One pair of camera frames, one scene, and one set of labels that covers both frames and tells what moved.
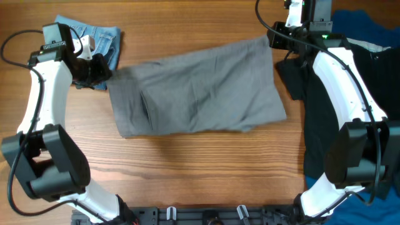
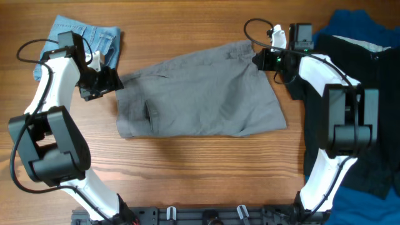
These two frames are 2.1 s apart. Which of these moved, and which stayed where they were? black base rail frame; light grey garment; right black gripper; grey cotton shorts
Moved: right black gripper
Stayed: light grey garment; grey cotton shorts; black base rail frame
